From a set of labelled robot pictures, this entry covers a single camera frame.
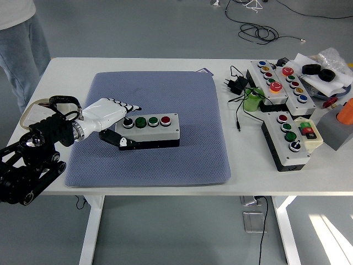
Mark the person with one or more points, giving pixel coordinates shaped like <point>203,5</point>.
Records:
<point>24,55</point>

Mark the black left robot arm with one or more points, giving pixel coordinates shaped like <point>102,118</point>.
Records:
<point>41,132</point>

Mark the white foam sheet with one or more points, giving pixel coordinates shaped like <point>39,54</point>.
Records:
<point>331,87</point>

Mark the red mushroom button head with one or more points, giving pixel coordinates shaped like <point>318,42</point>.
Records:
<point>329,103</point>

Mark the metal stand foot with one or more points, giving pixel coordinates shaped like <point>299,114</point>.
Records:
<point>215,2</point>

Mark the metal floor socket plate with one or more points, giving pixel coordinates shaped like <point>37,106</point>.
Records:
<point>252,222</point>

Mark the clear bubble wrap bag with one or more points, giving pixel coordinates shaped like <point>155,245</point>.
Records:
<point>333,59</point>

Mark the grey-blue round plate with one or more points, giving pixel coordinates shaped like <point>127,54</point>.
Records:
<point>320,94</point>

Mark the cream switch box, red green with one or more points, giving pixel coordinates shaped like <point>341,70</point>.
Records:
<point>314,142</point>

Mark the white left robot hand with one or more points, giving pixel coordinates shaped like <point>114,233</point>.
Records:
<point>104,113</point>

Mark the small black device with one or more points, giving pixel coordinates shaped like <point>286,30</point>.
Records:
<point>282,61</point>

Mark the purple card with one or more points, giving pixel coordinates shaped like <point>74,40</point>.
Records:
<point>208,71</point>

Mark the grey block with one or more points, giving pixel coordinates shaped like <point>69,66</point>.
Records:
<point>331,132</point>

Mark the grey four-button control box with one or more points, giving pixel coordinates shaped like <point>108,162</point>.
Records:
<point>165,135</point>

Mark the white table leg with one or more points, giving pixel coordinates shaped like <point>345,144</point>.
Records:
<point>289,243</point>
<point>89,234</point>

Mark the black power adapter plug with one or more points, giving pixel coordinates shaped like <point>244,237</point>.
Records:
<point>238,84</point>

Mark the cream oval dish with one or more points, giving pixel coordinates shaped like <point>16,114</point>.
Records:
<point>23,118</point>

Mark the grey-blue textured mat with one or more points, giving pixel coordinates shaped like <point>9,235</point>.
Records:
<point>179,165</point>

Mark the five-button box, mushroom button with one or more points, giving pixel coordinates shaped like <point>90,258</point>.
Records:
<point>278,96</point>
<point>300,107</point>

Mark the orange cylinder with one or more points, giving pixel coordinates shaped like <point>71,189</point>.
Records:
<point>346,114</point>

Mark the dark brown small item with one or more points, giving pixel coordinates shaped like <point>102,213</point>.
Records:
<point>44,104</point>

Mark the four-button box with selector knob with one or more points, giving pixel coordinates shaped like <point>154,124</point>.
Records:
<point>296,157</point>

